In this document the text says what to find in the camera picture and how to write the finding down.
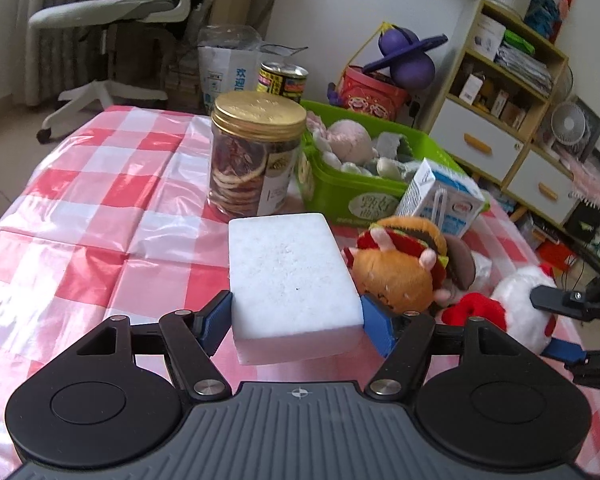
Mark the pink round plush ball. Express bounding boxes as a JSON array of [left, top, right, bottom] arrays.
[[326, 119, 375, 165]]

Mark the hamburger plush toy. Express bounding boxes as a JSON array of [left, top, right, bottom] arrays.
[[342, 216, 478, 314]]

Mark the yellow black tin can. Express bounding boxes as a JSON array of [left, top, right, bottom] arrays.
[[257, 61, 309, 103]]

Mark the red white plush toy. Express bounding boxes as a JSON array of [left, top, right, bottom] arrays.
[[440, 263, 557, 354]]

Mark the green plastic storage bin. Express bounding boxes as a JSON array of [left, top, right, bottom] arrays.
[[296, 100, 465, 228]]

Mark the red white checkered tablecloth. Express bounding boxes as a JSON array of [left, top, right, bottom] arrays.
[[0, 105, 600, 479]]

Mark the white desk fan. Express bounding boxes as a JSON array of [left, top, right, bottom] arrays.
[[550, 101, 586, 148]]

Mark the wooden white shelf cabinet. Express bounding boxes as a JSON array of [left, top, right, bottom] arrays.
[[417, 0, 577, 228]]

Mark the white blue cardboard box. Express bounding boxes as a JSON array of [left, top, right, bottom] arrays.
[[197, 25, 306, 113]]

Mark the white blue milk carton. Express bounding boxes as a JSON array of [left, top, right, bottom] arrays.
[[394, 158, 486, 237]]

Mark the grey white office chair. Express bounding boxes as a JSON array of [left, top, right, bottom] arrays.
[[29, 0, 192, 144]]

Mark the gold lid snack jar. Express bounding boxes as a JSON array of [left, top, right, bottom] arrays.
[[209, 91, 306, 219]]

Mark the purple balance ball toy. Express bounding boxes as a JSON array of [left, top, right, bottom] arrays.
[[362, 25, 449, 91]]

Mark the white foam sponge block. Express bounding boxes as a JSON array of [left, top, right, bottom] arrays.
[[228, 214, 363, 365]]

